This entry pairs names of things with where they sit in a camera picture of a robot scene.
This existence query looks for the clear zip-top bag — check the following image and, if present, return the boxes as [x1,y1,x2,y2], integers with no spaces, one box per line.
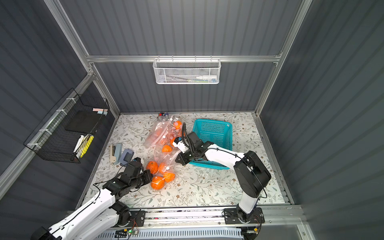
[149,145,180,191]
[144,115,183,148]

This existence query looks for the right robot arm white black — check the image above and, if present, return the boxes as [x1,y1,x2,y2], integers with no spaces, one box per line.
[173,126,272,226]

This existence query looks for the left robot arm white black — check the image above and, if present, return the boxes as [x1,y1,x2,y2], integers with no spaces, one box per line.
[31,158,153,240]

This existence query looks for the teal plastic basket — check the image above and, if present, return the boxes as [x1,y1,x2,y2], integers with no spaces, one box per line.
[190,119,233,170]

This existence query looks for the pink pen cup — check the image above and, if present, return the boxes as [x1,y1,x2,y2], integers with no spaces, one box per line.
[157,112,170,122]

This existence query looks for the yellow item in black basket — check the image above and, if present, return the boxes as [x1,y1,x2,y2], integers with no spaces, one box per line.
[77,135,94,159]

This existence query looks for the black notebook in basket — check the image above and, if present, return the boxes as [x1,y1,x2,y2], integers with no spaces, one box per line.
[65,111,106,135]

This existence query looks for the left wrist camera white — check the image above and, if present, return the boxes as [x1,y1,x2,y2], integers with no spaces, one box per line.
[129,157,142,166]

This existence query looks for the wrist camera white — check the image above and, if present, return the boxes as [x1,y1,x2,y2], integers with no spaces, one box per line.
[173,137,188,153]
[129,157,142,166]

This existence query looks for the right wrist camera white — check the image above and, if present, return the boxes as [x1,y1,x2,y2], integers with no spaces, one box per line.
[173,137,188,153]

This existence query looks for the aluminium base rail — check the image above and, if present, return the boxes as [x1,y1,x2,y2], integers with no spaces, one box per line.
[64,205,304,232]

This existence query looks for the white wire mesh basket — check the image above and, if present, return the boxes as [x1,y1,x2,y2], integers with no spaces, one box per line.
[153,59,222,85]

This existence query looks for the black wire wall basket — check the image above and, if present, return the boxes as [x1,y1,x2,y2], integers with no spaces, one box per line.
[24,90,110,164]

